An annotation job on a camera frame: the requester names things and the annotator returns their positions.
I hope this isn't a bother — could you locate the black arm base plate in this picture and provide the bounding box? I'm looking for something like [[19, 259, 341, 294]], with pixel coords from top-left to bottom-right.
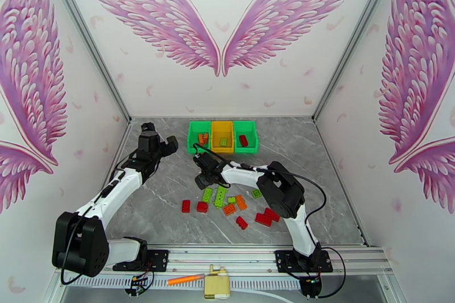
[[113, 249, 169, 272], [275, 249, 334, 273]]

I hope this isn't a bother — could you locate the aluminium frame post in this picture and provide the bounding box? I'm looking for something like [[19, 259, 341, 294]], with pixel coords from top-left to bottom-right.
[[312, 0, 408, 123], [38, 0, 133, 124]]

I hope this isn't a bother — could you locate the green plastic bin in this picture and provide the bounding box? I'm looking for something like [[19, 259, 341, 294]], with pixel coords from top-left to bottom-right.
[[187, 121, 214, 155], [233, 121, 259, 154]]

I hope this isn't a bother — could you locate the orange marker pen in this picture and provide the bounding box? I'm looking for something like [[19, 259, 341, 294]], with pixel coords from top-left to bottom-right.
[[167, 273, 206, 286]]

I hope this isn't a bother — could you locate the aluminium front rail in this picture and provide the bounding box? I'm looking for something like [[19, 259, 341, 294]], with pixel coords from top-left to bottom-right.
[[53, 244, 395, 276]]

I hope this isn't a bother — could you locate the black power adapter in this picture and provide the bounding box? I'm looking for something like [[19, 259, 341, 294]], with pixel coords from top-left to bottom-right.
[[299, 275, 323, 300]]

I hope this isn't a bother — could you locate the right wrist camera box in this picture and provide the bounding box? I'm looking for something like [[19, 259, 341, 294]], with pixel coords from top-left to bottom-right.
[[193, 153, 210, 172]]

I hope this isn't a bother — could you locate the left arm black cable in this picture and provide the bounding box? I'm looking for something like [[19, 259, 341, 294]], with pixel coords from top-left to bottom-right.
[[59, 161, 143, 286]]

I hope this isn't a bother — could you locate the aluminium side rail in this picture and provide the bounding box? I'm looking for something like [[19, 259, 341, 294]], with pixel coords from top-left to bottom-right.
[[313, 120, 370, 247], [106, 120, 133, 179]]

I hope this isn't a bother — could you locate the long green lego plate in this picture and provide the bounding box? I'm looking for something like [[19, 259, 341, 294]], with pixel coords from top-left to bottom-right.
[[214, 185, 228, 210]]

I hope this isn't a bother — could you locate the black power cable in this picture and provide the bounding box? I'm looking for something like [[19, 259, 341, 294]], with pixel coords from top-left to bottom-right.
[[317, 247, 348, 300]]

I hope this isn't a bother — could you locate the white slotted cable duct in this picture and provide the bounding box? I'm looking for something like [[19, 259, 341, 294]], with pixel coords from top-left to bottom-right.
[[65, 274, 303, 287]]

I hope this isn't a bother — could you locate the beige tape dispenser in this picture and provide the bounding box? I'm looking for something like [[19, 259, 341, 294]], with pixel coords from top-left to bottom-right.
[[203, 265, 232, 301]]

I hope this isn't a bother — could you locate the wire bundle with yellow connector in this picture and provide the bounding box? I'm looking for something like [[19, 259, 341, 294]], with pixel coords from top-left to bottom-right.
[[123, 269, 156, 298]]

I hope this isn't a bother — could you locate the yellow plastic bin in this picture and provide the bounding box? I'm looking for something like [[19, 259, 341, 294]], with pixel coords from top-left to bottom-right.
[[210, 121, 236, 155]]

